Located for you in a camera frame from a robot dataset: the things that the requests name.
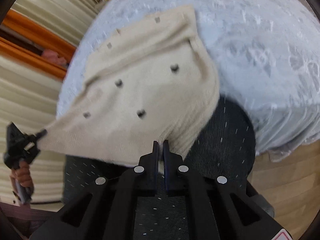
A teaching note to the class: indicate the person's left hand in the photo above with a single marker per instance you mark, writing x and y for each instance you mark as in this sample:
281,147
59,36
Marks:
23,173

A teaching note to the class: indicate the cream sweater with black hearts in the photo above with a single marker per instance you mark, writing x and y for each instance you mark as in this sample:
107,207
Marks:
137,92

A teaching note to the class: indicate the bed with blue butterfly bedspread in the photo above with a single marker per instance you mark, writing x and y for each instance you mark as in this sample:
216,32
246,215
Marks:
250,55

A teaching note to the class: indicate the orange curtain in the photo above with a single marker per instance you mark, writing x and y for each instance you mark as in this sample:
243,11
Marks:
32,30

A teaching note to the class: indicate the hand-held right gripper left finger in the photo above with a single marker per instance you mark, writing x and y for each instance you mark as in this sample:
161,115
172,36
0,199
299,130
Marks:
156,155

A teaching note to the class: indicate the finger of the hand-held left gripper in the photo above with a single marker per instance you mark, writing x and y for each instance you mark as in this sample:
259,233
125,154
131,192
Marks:
42,133

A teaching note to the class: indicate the cream pleated curtain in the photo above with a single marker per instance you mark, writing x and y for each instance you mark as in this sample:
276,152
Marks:
27,97
57,12

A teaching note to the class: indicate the pink cloth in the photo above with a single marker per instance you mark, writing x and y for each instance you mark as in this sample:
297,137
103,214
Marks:
53,56

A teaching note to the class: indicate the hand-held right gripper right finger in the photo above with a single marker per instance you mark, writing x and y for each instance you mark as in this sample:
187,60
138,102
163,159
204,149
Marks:
167,155

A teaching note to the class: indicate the person's dark speckled pants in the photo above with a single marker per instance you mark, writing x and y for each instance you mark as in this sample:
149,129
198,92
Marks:
225,135

